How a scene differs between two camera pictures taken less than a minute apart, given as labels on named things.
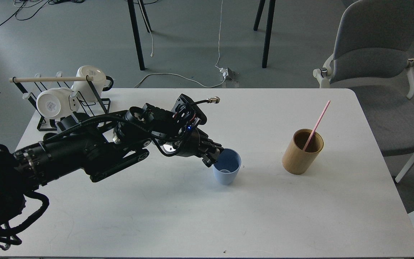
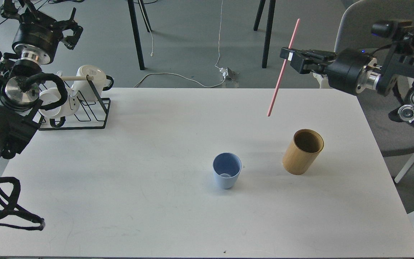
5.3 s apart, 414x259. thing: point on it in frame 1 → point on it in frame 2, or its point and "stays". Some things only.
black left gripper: [193, 142] → [37, 36]
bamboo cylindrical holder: [296, 161] stays
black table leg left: [130, 5] stays
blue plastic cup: [226, 168] stays
